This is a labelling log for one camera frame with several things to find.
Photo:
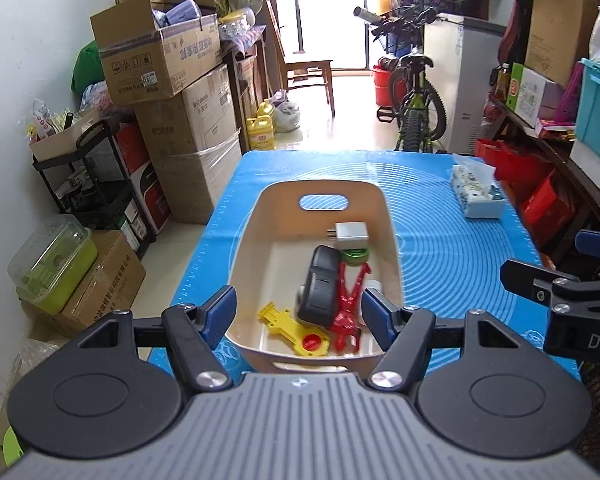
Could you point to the green white small box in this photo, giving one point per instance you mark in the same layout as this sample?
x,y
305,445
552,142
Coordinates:
x,y
137,230

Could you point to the open cardboard tray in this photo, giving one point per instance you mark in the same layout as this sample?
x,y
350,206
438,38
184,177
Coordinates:
x,y
60,142

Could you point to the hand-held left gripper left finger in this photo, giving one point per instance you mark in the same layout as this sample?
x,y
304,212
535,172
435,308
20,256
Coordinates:
x,y
220,312

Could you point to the beige plastic bin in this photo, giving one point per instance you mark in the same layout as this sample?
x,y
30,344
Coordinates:
x,y
275,260

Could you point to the glass balcony door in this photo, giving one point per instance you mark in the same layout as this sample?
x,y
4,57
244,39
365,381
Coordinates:
x,y
330,15

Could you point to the white plastic bag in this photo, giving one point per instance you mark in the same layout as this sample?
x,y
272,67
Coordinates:
x,y
286,115

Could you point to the red and white appliance box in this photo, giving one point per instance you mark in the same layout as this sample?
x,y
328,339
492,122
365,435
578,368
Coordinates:
x,y
147,180

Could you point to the printed brown cardboard box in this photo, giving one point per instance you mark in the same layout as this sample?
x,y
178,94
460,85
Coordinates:
x,y
110,280

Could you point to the tissue pack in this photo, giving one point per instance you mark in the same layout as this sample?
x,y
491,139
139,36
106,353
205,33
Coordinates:
x,y
475,190

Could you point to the black shelf rack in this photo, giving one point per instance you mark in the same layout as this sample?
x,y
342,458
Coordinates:
x,y
97,215

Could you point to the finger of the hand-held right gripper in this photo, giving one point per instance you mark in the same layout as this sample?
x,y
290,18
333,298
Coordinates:
x,y
530,280
597,244

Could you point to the red plastic clamp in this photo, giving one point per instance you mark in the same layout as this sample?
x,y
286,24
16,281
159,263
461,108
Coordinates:
x,y
347,305

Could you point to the tall brown cardboard box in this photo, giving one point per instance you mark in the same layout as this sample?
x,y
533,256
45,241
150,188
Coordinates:
x,y
560,30

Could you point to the green bag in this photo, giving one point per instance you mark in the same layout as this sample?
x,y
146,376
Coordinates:
x,y
87,70

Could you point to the open printed cardboard box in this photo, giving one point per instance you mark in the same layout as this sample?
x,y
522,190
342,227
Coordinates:
x,y
155,65

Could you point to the black plastic device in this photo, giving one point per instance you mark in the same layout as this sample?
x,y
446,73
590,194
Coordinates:
x,y
320,280

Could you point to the snack bags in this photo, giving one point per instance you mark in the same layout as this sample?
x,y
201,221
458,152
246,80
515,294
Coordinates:
x,y
42,120

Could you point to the oil bottle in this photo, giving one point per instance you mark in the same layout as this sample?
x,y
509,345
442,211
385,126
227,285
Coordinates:
x,y
502,82

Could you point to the green container with clear lid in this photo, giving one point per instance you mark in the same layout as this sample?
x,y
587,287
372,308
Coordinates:
x,y
55,265

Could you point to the red gift box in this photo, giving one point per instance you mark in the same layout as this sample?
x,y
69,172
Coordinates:
x,y
547,207
510,165

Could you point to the plain large cardboard box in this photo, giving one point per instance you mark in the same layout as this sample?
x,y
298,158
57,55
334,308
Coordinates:
x,y
195,110

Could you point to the green round disc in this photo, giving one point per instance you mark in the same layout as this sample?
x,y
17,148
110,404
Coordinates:
x,y
355,256

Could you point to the wooden chair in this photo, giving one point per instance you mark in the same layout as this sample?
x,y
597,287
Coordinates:
x,y
307,67

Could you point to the white chest freezer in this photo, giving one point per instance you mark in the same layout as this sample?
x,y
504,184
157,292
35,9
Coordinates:
x,y
460,85

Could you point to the white foam box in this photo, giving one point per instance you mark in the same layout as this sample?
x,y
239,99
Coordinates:
x,y
595,157

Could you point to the dark wooden cabinet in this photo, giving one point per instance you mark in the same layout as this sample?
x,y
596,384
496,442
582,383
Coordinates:
x,y
247,80

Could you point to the green bicycle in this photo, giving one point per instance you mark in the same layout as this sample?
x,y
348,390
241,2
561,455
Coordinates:
x,y
420,110

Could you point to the white charger adapter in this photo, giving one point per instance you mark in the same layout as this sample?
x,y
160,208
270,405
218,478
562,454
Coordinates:
x,y
352,234

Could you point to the green and white spool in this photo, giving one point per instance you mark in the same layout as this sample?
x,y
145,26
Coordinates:
x,y
12,447

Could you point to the green carton box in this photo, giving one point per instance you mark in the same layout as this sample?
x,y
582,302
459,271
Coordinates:
x,y
532,95

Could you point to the yellow plastic toy tool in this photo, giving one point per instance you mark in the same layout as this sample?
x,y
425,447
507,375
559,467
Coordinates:
x,y
285,325

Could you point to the red bucket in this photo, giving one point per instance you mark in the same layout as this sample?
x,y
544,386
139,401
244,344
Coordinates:
x,y
382,87

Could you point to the yellow jug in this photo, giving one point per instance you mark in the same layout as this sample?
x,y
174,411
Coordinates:
x,y
267,110
260,135

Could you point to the dark wooden shelf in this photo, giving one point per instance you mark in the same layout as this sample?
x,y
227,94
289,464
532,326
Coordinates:
x,y
555,160

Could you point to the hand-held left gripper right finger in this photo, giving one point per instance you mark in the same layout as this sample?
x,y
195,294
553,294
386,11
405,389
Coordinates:
x,y
377,317

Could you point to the blue silicone mat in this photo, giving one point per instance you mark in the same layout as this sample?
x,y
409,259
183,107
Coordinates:
x,y
430,260

